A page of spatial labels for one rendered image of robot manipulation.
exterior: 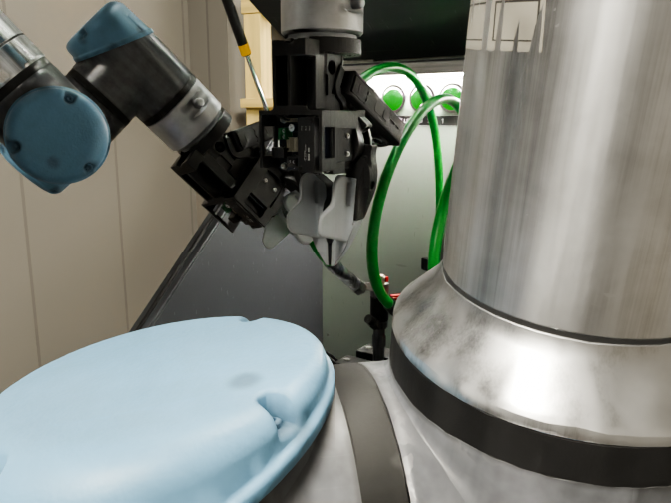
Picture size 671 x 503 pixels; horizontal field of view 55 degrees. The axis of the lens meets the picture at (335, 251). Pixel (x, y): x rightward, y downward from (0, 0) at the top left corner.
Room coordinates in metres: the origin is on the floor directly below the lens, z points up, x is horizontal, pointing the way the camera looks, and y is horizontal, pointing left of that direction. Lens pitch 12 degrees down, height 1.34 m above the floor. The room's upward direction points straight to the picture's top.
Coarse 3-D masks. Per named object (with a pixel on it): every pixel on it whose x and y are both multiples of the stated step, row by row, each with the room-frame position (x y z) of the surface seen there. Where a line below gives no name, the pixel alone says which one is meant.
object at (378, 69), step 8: (384, 64) 0.93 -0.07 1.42; (392, 64) 0.95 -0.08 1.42; (400, 64) 0.97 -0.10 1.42; (368, 72) 0.90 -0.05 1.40; (376, 72) 0.91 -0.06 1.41; (384, 72) 0.93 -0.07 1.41; (400, 72) 0.97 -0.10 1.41; (408, 72) 0.99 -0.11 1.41; (368, 80) 0.90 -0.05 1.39; (416, 80) 1.01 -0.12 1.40; (416, 88) 1.03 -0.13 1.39; (424, 88) 1.03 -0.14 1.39; (424, 96) 1.04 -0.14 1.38; (432, 112) 1.05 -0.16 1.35; (432, 120) 1.06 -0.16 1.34; (432, 128) 1.07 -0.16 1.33; (432, 136) 1.07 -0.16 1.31; (432, 144) 1.08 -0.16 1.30; (440, 144) 1.08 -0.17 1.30; (440, 152) 1.08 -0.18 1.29; (440, 160) 1.08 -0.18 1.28; (440, 168) 1.08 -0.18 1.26; (440, 176) 1.09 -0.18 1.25; (440, 184) 1.09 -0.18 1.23; (440, 192) 1.09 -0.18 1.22; (312, 248) 0.80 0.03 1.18; (320, 256) 0.81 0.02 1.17
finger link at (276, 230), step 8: (280, 200) 0.79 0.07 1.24; (280, 208) 0.79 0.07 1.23; (280, 216) 0.80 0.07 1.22; (272, 224) 0.80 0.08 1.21; (280, 224) 0.81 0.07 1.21; (264, 232) 0.79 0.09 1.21; (272, 232) 0.80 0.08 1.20; (280, 232) 0.81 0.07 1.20; (288, 232) 0.82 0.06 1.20; (264, 240) 0.79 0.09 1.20; (272, 240) 0.79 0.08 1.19; (280, 240) 0.80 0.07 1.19; (272, 248) 0.79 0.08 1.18
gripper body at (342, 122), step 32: (288, 64) 0.57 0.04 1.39; (320, 64) 0.58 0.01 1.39; (288, 96) 0.57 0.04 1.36; (320, 96) 0.58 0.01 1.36; (288, 128) 0.58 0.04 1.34; (320, 128) 0.55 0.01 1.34; (352, 128) 0.59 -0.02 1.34; (288, 160) 0.58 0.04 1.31; (320, 160) 0.55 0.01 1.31; (352, 160) 0.60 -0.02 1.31
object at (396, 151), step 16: (448, 96) 0.91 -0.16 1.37; (416, 112) 0.85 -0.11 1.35; (400, 144) 0.81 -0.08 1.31; (384, 176) 0.78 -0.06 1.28; (384, 192) 0.77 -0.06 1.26; (368, 224) 0.76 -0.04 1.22; (368, 240) 0.76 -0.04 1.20; (368, 256) 0.76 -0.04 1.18; (368, 272) 0.76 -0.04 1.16; (384, 304) 0.78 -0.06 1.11
